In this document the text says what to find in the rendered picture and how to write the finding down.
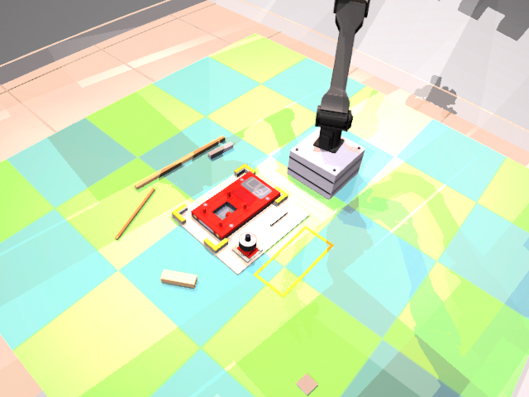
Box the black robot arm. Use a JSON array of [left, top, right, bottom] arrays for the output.
[[313, 0, 370, 153]]

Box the orange thin rod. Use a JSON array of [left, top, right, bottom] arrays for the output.
[[115, 188, 155, 240]]

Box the yellow rectangular outline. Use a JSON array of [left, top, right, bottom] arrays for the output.
[[253, 226, 334, 297]]

